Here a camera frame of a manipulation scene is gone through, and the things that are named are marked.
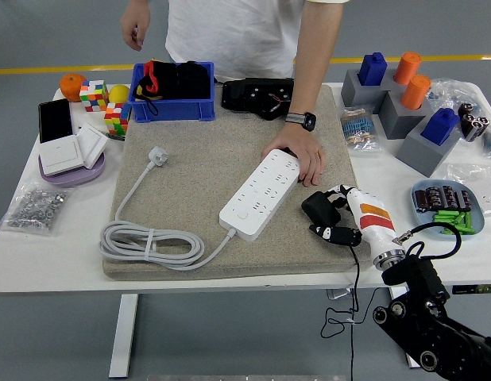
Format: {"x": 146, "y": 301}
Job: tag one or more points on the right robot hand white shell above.
{"x": 372, "y": 222}

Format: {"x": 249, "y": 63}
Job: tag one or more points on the person's left hand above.
{"x": 305, "y": 152}

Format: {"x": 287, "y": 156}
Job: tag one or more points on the person's right hand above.
{"x": 135, "y": 20}

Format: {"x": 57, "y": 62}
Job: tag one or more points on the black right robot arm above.
{"x": 420, "y": 274}

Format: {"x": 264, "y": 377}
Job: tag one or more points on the wrist watch with striped band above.
{"x": 307, "y": 121}

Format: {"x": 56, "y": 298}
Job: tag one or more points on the light blue plate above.
{"x": 422, "y": 220}

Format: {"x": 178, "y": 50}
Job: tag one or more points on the bag of resistors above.
{"x": 358, "y": 129}

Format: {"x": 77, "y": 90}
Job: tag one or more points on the pile of green cylinders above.
{"x": 448, "y": 217}

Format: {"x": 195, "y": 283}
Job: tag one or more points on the row of dark capacitors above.
{"x": 444, "y": 197}

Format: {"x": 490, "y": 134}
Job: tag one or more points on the yellow lemon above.
{"x": 119, "y": 94}

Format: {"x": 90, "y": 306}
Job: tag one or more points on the black and red fabric bundle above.
{"x": 182, "y": 81}

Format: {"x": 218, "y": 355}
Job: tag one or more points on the grey block holder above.
{"x": 416, "y": 151}
{"x": 396, "y": 119}
{"x": 354, "y": 93}

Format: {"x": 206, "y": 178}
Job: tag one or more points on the multicoloured puzzle cube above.
{"x": 93, "y": 95}
{"x": 116, "y": 117}

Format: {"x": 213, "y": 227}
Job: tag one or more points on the black electronic device housing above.
{"x": 237, "y": 95}

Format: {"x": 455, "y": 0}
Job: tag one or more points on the orange fruit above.
{"x": 70, "y": 87}

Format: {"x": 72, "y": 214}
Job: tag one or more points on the person's torso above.
{"x": 229, "y": 35}

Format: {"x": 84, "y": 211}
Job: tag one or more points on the blue plastic bin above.
{"x": 170, "y": 111}

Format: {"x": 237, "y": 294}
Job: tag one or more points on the blue square peg block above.
{"x": 440, "y": 127}
{"x": 372, "y": 71}

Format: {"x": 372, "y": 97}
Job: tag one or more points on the grey-brown mat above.
{"x": 198, "y": 158}

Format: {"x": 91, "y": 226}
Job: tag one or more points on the black table control panel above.
{"x": 468, "y": 290}

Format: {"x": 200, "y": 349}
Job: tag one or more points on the orange cylinder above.
{"x": 415, "y": 93}
{"x": 406, "y": 69}

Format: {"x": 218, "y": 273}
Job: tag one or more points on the black smartphone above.
{"x": 55, "y": 121}

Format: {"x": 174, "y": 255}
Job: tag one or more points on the bundle of large black capacitors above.
{"x": 472, "y": 123}

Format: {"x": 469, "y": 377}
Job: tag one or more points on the clear bag of small parts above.
{"x": 448, "y": 93}

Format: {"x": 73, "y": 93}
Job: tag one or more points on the purple round box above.
{"x": 78, "y": 178}

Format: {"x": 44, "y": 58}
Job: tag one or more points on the bag of metal nuts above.
{"x": 35, "y": 206}

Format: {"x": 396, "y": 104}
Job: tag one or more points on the silver metal bracket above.
{"x": 337, "y": 294}

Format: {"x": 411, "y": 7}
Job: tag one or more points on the small white wall switch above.
{"x": 90, "y": 143}

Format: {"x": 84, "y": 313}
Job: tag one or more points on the large white wall switch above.
{"x": 60, "y": 155}

